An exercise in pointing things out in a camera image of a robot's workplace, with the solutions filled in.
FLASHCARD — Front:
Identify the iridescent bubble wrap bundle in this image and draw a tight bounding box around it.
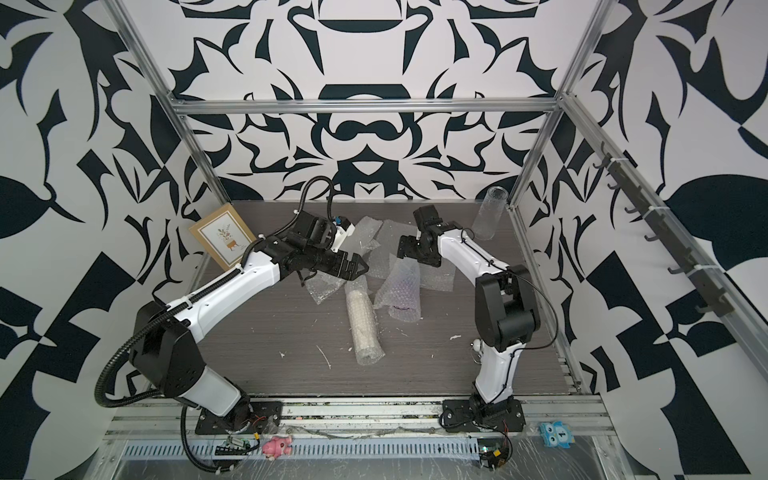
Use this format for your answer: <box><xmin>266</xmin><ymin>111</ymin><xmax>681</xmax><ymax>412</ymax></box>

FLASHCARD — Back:
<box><xmin>373</xmin><ymin>258</ymin><xmax>422</xmax><ymax>323</ymax></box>

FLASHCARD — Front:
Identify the clear glass vase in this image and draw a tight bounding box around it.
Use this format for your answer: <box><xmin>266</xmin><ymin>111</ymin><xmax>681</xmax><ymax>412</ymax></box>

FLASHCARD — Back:
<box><xmin>471</xmin><ymin>186</ymin><xmax>509</xmax><ymax>241</ymax></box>

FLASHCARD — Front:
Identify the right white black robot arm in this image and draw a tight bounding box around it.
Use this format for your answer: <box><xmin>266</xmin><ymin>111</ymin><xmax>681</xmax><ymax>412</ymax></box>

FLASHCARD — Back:
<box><xmin>397</xmin><ymin>205</ymin><xmax>541</xmax><ymax>406</ymax></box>

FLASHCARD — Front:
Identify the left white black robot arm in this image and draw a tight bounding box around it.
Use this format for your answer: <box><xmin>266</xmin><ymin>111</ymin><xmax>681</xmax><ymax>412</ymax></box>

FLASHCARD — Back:
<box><xmin>123</xmin><ymin>212</ymin><xmax>367</xmax><ymax>432</ymax></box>

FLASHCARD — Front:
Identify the white vase in bubble wrap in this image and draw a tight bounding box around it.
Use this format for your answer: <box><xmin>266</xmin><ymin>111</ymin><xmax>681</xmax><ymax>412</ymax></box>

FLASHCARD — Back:
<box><xmin>344</xmin><ymin>276</ymin><xmax>385</xmax><ymax>366</ymax></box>

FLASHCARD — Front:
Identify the wooden framed picture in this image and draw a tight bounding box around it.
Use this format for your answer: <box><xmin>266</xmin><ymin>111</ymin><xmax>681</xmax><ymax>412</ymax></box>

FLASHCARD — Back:
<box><xmin>189</xmin><ymin>203</ymin><xmax>255</xmax><ymax>270</ymax></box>

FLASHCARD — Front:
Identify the white alarm clock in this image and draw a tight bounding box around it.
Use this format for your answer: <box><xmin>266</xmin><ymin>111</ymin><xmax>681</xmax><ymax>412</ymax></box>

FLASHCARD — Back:
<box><xmin>471</xmin><ymin>339</ymin><xmax>483</xmax><ymax>365</ymax></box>

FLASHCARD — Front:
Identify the pink pig toy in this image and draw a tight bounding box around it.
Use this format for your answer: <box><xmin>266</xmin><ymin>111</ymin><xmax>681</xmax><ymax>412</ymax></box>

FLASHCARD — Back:
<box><xmin>261</xmin><ymin>436</ymin><xmax>293</xmax><ymax>461</ymax></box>

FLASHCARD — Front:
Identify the left green circuit board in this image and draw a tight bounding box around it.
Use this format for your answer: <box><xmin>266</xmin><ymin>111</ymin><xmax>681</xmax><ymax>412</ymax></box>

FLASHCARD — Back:
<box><xmin>215</xmin><ymin>434</ymin><xmax>261</xmax><ymax>456</ymax></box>

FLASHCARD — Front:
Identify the right circuit board with led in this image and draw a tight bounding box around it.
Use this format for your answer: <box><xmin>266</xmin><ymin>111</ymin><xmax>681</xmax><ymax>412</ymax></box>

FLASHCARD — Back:
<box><xmin>478</xmin><ymin>438</ymin><xmax>514</xmax><ymax>470</ymax></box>

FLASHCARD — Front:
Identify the blue owl toy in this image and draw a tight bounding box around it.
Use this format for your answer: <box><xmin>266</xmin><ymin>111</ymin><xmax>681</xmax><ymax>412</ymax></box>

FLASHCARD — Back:
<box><xmin>539</xmin><ymin>421</ymin><xmax>575</xmax><ymax>449</ymax></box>

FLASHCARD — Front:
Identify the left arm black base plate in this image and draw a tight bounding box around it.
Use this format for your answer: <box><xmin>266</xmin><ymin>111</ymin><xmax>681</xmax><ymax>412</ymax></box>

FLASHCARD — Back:
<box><xmin>194</xmin><ymin>401</ymin><xmax>283</xmax><ymax>435</ymax></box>

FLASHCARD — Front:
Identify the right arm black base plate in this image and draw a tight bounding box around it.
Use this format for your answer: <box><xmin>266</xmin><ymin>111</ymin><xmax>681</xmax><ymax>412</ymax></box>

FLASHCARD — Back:
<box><xmin>438</xmin><ymin>395</ymin><xmax>526</xmax><ymax>433</ymax></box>

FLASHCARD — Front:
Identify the black corrugated cable conduit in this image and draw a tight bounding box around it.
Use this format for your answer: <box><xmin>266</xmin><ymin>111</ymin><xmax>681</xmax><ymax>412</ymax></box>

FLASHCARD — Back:
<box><xmin>94</xmin><ymin>175</ymin><xmax>336</xmax><ymax>475</ymax></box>

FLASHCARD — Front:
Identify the white slotted cable duct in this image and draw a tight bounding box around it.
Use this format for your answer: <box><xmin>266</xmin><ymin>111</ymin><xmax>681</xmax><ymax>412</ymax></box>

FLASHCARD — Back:
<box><xmin>122</xmin><ymin>437</ymin><xmax>481</xmax><ymax>461</ymax></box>

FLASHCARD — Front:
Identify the black hook rail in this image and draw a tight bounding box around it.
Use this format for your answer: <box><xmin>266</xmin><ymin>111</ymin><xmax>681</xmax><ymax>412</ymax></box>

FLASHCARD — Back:
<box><xmin>596</xmin><ymin>151</ymin><xmax>736</xmax><ymax>318</ymax></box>

